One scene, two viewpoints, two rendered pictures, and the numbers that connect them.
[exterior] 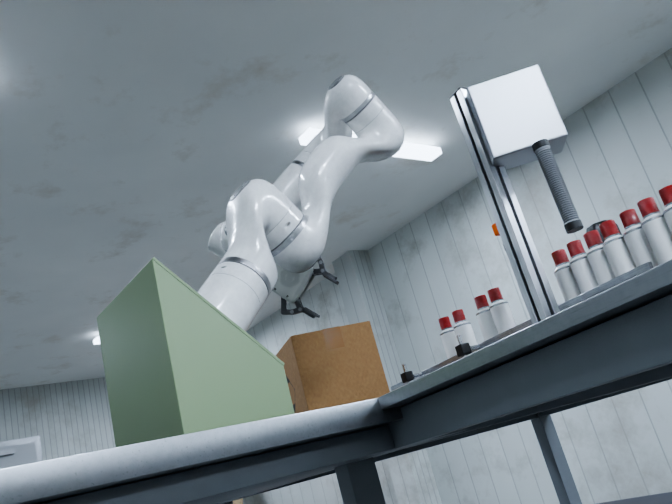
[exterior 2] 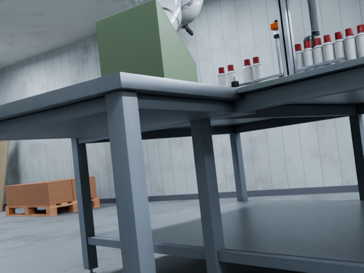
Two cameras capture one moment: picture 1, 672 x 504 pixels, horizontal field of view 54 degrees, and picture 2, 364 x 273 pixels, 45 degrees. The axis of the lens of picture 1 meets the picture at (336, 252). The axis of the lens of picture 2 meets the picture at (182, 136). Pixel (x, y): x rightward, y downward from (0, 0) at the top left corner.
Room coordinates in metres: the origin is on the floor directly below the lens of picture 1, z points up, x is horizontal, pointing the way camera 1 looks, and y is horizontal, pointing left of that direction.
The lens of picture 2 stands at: (-0.40, 0.58, 0.60)
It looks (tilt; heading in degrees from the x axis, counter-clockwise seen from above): 3 degrees up; 347
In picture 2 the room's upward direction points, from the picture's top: 6 degrees counter-clockwise
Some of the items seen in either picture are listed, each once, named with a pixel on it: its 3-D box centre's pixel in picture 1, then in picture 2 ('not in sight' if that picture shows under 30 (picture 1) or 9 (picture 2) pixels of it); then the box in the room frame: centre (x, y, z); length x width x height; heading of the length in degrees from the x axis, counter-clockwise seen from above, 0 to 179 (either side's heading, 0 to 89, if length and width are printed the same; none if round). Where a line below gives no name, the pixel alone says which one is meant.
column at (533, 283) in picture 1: (508, 217); (284, 22); (1.42, -0.39, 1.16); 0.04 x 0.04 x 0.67; 30
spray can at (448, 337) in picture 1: (454, 351); (223, 85); (1.95, -0.25, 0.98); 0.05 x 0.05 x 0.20
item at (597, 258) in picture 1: (607, 275); (319, 60); (1.43, -0.56, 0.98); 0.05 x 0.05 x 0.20
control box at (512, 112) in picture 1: (514, 120); not in sight; (1.39, -0.48, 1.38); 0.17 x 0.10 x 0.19; 85
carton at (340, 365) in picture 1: (329, 385); not in sight; (1.96, 0.12, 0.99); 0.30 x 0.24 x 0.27; 21
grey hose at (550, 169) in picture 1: (557, 185); (312, 12); (1.34, -0.49, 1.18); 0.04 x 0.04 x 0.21
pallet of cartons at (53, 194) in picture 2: not in sight; (51, 196); (6.87, 1.05, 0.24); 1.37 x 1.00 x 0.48; 42
